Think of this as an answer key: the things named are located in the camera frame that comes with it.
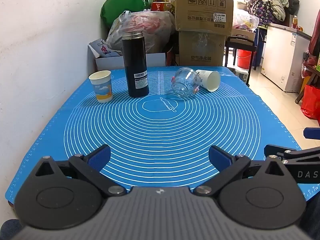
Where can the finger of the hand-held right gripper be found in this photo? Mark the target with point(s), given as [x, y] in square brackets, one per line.
[312, 133]
[275, 150]

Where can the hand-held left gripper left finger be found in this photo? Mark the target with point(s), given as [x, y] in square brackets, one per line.
[100, 157]

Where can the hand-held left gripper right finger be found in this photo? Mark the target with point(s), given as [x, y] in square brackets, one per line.
[220, 158]

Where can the paper cup with yellow print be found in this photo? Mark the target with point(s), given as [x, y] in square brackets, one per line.
[102, 90]

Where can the white paper cup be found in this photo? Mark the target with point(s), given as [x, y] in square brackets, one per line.
[212, 80]

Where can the red shopping bag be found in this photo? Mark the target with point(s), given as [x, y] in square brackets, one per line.
[311, 102]

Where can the person's dark clothing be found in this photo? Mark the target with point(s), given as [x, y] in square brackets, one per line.
[311, 220]

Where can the blue silicone baking mat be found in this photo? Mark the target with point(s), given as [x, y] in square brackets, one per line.
[160, 130]

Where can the clear glass jar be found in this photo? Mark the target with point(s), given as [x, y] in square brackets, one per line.
[185, 82]

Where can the white chest freezer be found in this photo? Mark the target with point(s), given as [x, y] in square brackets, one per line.
[282, 55]

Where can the white open carton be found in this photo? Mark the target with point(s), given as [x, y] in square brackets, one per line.
[110, 62]

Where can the dark red garment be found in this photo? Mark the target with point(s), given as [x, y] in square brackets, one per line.
[315, 37]

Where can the red bucket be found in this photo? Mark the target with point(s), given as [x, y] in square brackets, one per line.
[243, 58]

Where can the black thermos bottle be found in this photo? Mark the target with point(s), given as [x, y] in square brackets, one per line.
[136, 62]

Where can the white and blue printed bag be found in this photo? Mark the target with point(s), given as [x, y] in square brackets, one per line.
[102, 47]

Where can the plain brown cardboard box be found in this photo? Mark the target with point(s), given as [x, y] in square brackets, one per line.
[200, 50]

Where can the yellow drink bottle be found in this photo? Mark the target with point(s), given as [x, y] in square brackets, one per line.
[295, 22]

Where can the black stool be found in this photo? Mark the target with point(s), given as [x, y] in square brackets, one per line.
[241, 42]

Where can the person's jeans leg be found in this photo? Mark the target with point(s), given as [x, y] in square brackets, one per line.
[10, 230]

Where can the pink flat box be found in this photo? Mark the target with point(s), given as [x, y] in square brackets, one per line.
[243, 31]

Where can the purple floral bag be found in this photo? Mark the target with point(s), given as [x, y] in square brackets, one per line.
[261, 11]

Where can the yellow plastic bag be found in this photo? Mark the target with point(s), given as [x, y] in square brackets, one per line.
[243, 20]

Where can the clear plastic bag red contents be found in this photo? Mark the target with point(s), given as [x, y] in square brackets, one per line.
[152, 27]

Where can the large labelled cardboard box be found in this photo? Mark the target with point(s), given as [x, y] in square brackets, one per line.
[200, 7]

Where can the green plastic bag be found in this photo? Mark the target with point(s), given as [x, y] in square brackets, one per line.
[125, 2]

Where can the red printed box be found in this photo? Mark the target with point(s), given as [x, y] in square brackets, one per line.
[160, 6]

